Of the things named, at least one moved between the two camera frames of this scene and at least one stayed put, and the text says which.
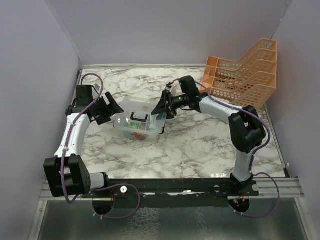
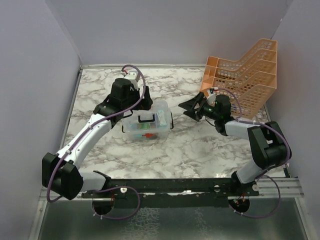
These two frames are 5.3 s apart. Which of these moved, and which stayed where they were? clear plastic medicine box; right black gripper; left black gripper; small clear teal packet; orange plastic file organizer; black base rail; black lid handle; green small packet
Moved: right black gripper; clear plastic medicine box; green small packet; black lid handle; left black gripper; small clear teal packet
Stayed: orange plastic file organizer; black base rail
